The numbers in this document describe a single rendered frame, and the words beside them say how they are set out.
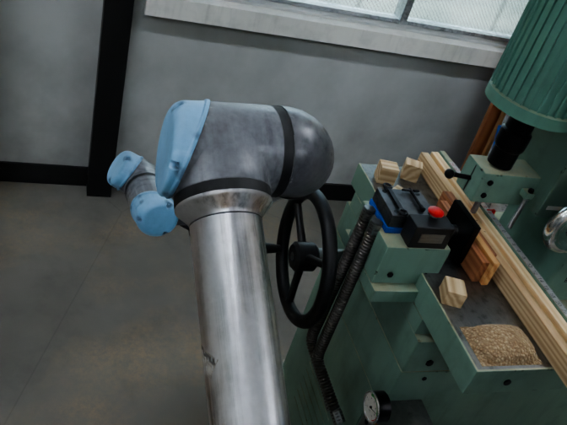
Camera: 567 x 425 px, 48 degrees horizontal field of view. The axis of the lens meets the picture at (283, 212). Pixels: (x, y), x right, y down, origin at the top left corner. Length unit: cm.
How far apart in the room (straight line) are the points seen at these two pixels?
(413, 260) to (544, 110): 35
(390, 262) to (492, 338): 22
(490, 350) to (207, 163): 61
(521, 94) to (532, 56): 7
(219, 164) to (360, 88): 203
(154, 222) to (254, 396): 51
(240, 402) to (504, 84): 77
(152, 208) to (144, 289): 122
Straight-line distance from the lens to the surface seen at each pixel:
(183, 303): 226
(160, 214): 110
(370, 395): 128
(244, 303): 68
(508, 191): 133
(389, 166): 142
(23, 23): 240
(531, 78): 118
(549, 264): 147
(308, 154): 76
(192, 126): 71
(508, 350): 114
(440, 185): 146
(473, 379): 111
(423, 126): 295
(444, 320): 116
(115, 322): 217
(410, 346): 126
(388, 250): 115
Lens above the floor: 161
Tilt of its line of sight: 35 degrees down
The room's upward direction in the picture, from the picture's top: 18 degrees clockwise
